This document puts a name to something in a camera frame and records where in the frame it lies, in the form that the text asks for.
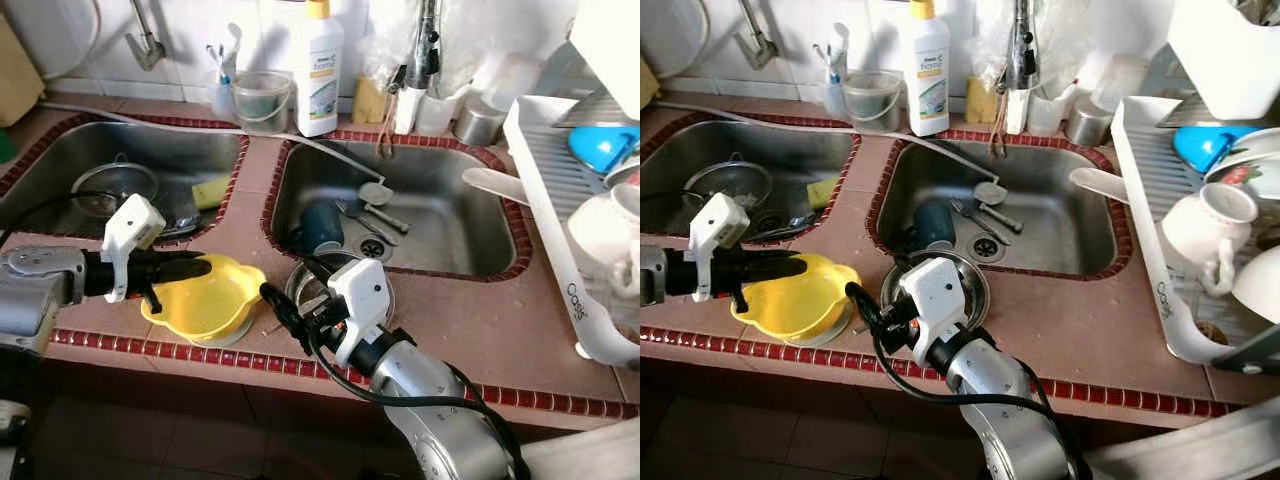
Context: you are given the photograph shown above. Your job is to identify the white plastic cup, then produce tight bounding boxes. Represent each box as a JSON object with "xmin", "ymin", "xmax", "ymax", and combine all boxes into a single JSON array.
[
  {"xmin": 1025, "ymin": 85, "xmax": 1071, "ymax": 136},
  {"xmin": 415, "ymin": 85, "xmax": 466, "ymax": 136}
]

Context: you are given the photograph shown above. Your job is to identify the white plastic dish rack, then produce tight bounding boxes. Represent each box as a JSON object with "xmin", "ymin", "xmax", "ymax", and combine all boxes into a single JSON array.
[
  {"xmin": 503, "ymin": 90, "xmax": 640, "ymax": 366},
  {"xmin": 1110, "ymin": 95, "xmax": 1280, "ymax": 366}
]

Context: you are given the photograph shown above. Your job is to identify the steel sink basin with cutlery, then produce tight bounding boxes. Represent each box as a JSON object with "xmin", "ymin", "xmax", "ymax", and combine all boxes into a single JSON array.
[
  {"xmin": 265, "ymin": 140, "xmax": 531, "ymax": 281},
  {"xmin": 872, "ymin": 140, "xmax": 1136, "ymax": 281}
]

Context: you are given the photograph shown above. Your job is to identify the teal mug with white rabbit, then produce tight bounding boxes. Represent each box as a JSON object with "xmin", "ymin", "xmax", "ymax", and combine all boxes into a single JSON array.
[
  {"xmin": 910, "ymin": 200, "xmax": 956, "ymax": 251},
  {"xmin": 298, "ymin": 200, "xmax": 346, "ymax": 253}
]

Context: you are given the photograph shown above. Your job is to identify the small steel cup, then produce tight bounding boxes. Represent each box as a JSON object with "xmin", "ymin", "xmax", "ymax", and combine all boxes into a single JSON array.
[
  {"xmin": 1065, "ymin": 95, "xmax": 1113, "ymax": 148},
  {"xmin": 455, "ymin": 95, "xmax": 506, "ymax": 148}
]

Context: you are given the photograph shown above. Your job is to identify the steel mesh strainer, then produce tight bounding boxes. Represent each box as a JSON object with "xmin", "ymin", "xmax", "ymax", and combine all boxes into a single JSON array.
[
  {"xmin": 72, "ymin": 160, "xmax": 159, "ymax": 219},
  {"xmin": 685, "ymin": 160, "xmax": 771, "ymax": 211}
]

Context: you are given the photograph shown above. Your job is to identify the white hose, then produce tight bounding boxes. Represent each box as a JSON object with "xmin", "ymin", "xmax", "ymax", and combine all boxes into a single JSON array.
[
  {"xmin": 655, "ymin": 100, "xmax": 996, "ymax": 186},
  {"xmin": 40, "ymin": 100, "xmax": 386, "ymax": 186}
]

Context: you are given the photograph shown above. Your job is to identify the clear plastic bag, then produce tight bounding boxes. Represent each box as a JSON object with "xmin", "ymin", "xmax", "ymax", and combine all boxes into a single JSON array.
[
  {"xmin": 965, "ymin": 0, "xmax": 1101, "ymax": 96},
  {"xmin": 360, "ymin": 0, "xmax": 501, "ymax": 96}
]

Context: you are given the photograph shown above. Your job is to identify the grey diagonal bar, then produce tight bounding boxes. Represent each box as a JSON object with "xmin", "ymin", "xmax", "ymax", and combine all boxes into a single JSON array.
[{"xmin": 1085, "ymin": 395, "xmax": 1280, "ymax": 480}]

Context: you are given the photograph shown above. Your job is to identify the white floral ceramic bowl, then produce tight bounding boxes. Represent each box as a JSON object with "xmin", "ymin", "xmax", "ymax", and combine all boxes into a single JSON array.
[
  {"xmin": 605, "ymin": 155, "xmax": 640, "ymax": 191},
  {"xmin": 1205, "ymin": 130, "xmax": 1280, "ymax": 196}
]

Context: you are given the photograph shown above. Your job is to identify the white ceramic jug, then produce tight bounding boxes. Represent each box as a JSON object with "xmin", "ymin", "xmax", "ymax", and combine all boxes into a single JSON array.
[
  {"xmin": 567, "ymin": 183, "xmax": 640, "ymax": 299},
  {"xmin": 1160, "ymin": 183, "xmax": 1259, "ymax": 299}
]

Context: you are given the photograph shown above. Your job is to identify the frosted plastic container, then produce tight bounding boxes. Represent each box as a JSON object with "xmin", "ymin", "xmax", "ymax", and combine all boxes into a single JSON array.
[
  {"xmin": 480, "ymin": 52, "xmax": 541, "ymax": 111},
  {"xmin": 1090, "ymin": 52, "xmax": 1146, "ymax": 111}
]

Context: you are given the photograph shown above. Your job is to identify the clear plastic pail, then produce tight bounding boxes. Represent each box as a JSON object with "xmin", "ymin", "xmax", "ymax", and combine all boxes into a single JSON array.
[
  {"xmin": 232, "ymin": 70, "xmax": 293, "ymax": 133},
  {"xmin": 842, "ymin": 70, "xmax": 903, "ymax": 133}
]

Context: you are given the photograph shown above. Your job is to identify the grey wall tap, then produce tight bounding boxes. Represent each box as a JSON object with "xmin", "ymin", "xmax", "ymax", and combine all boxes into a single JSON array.
[
  {"xmin": 125, "ymin": 0, "xmax": 169, "ymax": 71},
  {"xmin": 735, "ymin": 0, "xmax": 781, "ymax": 71}
]

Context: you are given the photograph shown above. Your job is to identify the white plastic cutlery holder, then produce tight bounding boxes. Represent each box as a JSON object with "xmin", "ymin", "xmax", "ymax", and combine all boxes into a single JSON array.
[
  {"xmin": 1168, "ymin": 0, "xmax": 1280, "ymax": 121},
  {"xmin": 568, "ymin": 0, "xmax": 640, "ymax": 121}
]

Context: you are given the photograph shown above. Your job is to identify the chrome kitchen faucet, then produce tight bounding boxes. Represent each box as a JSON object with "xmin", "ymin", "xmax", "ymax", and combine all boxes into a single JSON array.
[
  {"xmin": 405, "ymin": 0, "xmax": 443, "ymax": 91},
  {"xmin": 1005, "ymin": 0, "xmax": 1043, "ymax": 91}
]

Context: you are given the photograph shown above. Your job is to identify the white blue toothbrush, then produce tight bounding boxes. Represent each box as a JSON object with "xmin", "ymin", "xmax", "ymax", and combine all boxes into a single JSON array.
[
  {"xmin": 205, "ymin": 22, "xmax": 243, "ymax": 86},
  {"xmin": 815, "ymin": 22, "xmax": 851, "ymax": 86}
]

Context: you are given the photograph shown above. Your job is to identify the small steel utensil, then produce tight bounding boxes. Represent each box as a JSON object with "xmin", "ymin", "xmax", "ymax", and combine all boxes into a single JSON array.
[
  {"xmin": 362, "ymin": 205, "xmax": 411, "ymax": 234},
  {"xmin": 978, "ymin": 205, "xmax": 1026, "ymax": 234}
]

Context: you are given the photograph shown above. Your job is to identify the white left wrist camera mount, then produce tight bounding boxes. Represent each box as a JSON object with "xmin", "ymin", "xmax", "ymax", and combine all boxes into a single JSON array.
[
  {"xmin": 102, "ymin": 194, "xmax": 167, "ymax": 303},
  {"xmin": 688, "ymin": 193, "xmax": 751, "ymax": 303}
]

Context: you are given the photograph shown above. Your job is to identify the dark long spoon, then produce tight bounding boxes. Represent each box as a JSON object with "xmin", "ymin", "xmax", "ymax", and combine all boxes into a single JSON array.
[
  {"xmin": 755, "ymin": 212, "xmax": 816, "ymax": 241},
  {"xmin": 150, "ymin": 212, "xmax": 206, "ymax": 241}
]

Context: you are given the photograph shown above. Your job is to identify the steel fork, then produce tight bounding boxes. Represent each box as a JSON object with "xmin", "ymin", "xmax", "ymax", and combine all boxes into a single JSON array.
[
  {"xmin": 335, "ymin": 198, "xmax": 376, "ymax": 246},
  {"xmin": 948, "ymin": 198, "xmax": 991, "ymax": 246}
]

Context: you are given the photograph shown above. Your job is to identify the yellow plastic bowl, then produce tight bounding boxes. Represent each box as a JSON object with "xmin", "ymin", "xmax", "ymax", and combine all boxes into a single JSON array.
[
  {"xmin": 730, "ymin": 253, "xmax": 863, "ymax": 346},
  {"xmin": 140, "ymin": 253, "xmax": 269, "ymax": 346}
]

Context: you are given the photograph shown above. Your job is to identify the plain white bowl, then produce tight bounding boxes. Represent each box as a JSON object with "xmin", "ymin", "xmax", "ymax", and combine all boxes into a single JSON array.
[{"xmin": 1232, "ymin": 245, "xmax": 1280, "ymax": 323}]

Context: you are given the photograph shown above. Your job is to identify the yellow scouring sponge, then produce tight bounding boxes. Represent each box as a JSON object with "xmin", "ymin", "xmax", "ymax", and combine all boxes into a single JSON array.
[
  {"xmin": 352, "ymin": 75, "xmax": 389, "ymax": 126},
  {"xmin": 965, "ymin": 75, "xmax": 999, "ymax": 126}
]

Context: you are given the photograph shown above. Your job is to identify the steel sink basin with strainer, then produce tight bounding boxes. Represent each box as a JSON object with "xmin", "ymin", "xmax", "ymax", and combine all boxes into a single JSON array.
[
  {"xmin": 640, "ymin": 120, "xmax": 861, "ymax": 241},
  {"xmin": 0, "ymin": 120, "xmax": 249, "ymax": 241}
]

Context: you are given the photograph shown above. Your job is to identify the white detergent bottle yellow cap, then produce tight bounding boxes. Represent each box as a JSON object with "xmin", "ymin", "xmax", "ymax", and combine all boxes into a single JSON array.
[
  {"xmin": 297, "ymin": 0, "xmax": 344, "ymax": 138},
  {"xmin": 903, "ymin": 0, "xmax": 951, "ymax": 138}
]

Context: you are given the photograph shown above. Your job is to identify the blue plastic bowl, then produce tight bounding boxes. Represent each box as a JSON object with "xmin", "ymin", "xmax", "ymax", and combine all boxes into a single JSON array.
[
  {"xmin": 568, "ymin": 125, "xmax": 640, "ymax": 173},
  {"xmin": 1172, "ymin": 125, "xmax": 1261, "ymax": 173}
]

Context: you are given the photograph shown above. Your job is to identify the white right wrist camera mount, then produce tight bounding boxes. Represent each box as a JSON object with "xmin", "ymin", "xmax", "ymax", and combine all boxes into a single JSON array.
[
  {"xmin": 898, "ymin": 257, "xmax": 969, "ymax": 366},
  {"xmin": 327, "ymin": 258, "xmax": 391, "ymax": 366}
]

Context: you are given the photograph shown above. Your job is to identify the stainless steel bowl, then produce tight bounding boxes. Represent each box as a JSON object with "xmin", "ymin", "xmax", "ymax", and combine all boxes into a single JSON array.
[
  {"xmin": 285, "ymin": 255, "xmax": 396, "ymax": 331},
  {"xmin": 880, "ymin": 250, "xmax": 991, "ymax": 333}
]

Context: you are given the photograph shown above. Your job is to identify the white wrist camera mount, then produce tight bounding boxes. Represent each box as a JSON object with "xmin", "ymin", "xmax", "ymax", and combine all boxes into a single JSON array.
[
  {"xmin": 327, "ymin": 258, "xmax": 391, "ymax": 366},
  {"xmin": 688, "ymin": 193, "xmax": 751, "ymax": 303},
  {"xmin": 898, "ymin": 257, "xmax": 969, "ymax": 366},
  {"xmin": 102, "ymin": 194, "xmax": 167, "ymax": 303}
]

